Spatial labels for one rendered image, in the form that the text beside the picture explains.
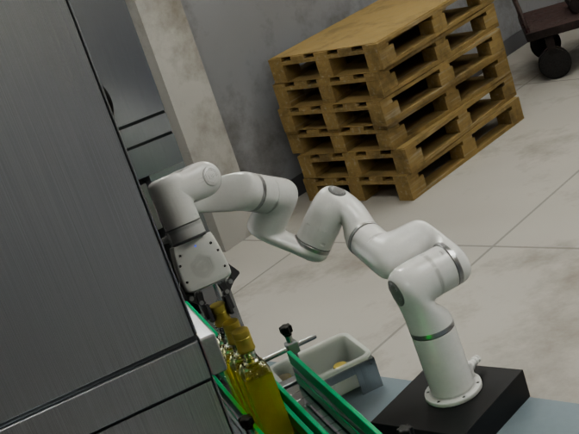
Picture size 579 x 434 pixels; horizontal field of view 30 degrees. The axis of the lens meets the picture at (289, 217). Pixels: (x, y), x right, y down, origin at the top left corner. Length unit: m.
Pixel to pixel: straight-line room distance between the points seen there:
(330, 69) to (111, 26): 3.08
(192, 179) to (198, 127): 3.86
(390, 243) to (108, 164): 0.99
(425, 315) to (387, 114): 3.69
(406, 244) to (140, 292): 0.94
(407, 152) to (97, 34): 3.14
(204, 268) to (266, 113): 4.39
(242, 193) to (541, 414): 0.78
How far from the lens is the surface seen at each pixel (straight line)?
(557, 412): 2.33
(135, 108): 3.09
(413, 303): 2.21
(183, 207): 2.14
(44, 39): 1.39
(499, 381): 2.35
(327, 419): 2.27
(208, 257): 2.15
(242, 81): 6.38
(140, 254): 1.46
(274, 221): 2.38
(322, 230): 2.39
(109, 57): 3.06
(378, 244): 2.29
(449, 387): 2.31
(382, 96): 5.84
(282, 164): 6.57
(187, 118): 5.98
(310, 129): 6.30
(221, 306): 2.17
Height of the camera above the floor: 1.97
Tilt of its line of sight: 18 degrees down
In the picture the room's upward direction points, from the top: 19 degrees counter-clockwise
